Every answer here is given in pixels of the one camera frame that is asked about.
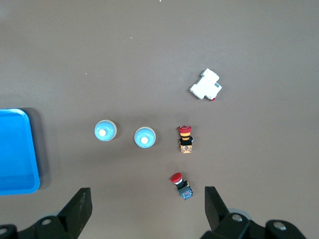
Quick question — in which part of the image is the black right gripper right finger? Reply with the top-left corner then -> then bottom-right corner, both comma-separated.
200,186 -> 306,239

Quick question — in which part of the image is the red yellow emergency stop button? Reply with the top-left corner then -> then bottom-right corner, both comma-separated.
177,125 -> 194,154

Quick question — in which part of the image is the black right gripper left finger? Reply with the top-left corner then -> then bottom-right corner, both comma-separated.
0,188 -> 93,239

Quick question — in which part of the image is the red push button black base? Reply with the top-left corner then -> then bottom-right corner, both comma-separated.
170,172 -> 194,201

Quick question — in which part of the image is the blue plastic tray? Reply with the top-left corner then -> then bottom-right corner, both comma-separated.
0,108 -> 40,196

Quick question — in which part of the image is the white circuit breaker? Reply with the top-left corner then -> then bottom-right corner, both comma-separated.
188,68 -> 223,102

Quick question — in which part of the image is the blue call bell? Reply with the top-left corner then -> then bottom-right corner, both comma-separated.
94,119 -> 117,142
134,127 -> 157,148

